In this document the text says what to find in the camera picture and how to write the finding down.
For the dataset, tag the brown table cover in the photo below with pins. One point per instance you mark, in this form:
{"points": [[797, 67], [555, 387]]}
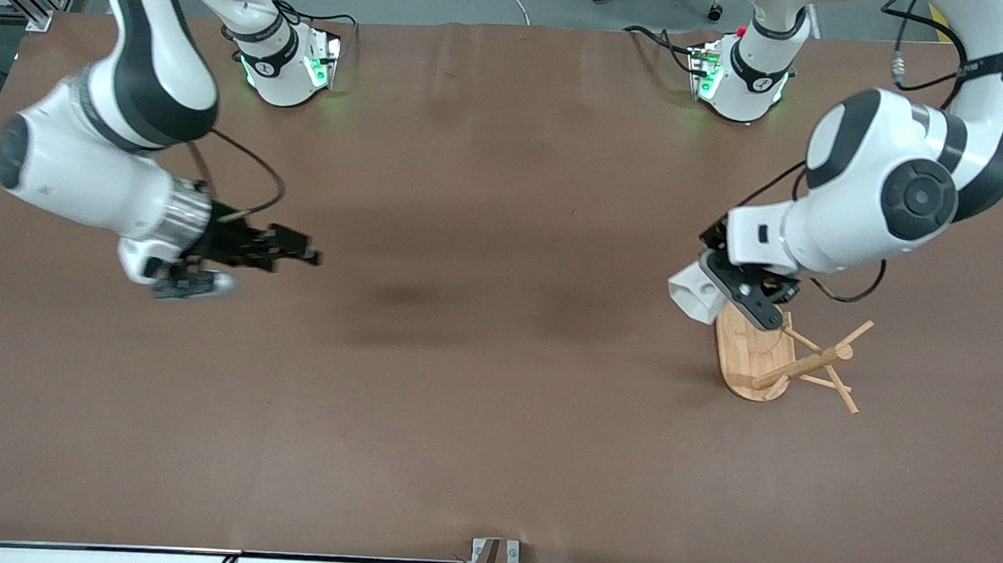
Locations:
{"points": [[498, 357]]}

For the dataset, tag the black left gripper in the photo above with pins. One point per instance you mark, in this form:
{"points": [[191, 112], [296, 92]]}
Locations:
{"points": [[781, 289]]}

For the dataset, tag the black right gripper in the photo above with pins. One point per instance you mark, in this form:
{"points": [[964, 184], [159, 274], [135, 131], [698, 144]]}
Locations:
{"points": [[231, 241]]}

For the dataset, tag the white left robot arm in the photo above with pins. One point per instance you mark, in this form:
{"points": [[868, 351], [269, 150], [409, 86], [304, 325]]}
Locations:
{"points": [[878, 188]]}

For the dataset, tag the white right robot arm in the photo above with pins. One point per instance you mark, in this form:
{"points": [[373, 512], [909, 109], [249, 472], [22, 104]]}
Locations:
{"points": [[66, 169]]}

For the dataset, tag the white faceted cup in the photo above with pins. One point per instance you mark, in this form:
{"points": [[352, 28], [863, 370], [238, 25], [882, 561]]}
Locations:
{"points": [[691, 294]]}

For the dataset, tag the wooden cup rack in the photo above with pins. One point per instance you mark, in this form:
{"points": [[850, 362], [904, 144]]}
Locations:
{"points": [[748, 360]]}

